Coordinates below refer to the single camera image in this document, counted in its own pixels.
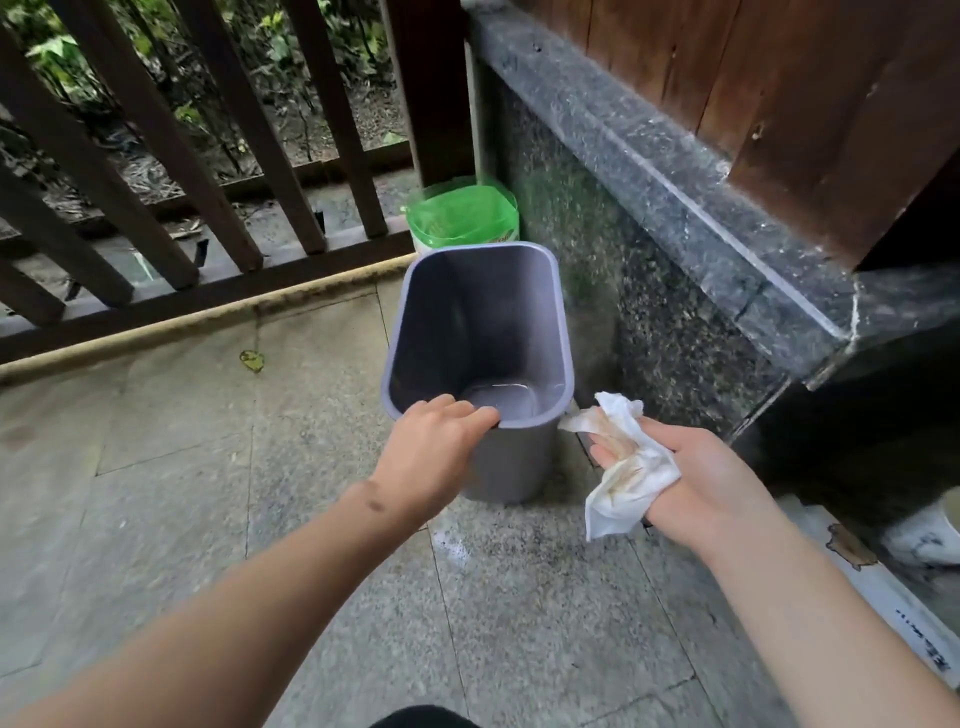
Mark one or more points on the person's right hand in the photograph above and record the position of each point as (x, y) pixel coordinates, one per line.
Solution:
(712, 495)

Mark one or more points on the person's left hand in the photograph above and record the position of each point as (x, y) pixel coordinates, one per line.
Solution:
(427, 457)

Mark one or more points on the white wet wipe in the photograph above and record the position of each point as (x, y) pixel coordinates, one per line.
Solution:
(630, 487)

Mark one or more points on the grey plastic waste bin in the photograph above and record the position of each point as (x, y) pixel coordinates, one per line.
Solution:
(480, 322)

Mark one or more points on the person's right forearm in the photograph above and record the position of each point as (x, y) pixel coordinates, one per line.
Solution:
(832, 637)

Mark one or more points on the person's left forearm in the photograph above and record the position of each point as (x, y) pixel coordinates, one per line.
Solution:
(225, 630)

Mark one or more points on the white wet wipe pack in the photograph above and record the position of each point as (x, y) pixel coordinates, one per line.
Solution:
(900, 607)

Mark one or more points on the person's black trousers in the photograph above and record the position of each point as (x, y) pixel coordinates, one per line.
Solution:
(424, 718)

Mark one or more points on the yellow fallen leaf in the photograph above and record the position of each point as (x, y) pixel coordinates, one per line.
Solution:
(252, 361)

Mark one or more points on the white paper cup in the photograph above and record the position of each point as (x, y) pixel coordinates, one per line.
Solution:
(926, 540)

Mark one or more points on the green detergent bottle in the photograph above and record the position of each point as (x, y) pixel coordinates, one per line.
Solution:
(461, 214)

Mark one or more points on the dark granite pillar base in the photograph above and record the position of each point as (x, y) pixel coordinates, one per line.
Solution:
(660, 247)

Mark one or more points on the dark wooden railing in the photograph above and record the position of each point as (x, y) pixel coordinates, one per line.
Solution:
(225, 285)

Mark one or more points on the beige pipe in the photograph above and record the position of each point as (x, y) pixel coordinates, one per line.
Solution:
(187, 322)

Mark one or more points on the brown wooden pillar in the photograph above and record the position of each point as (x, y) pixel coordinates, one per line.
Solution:
(787, 90)

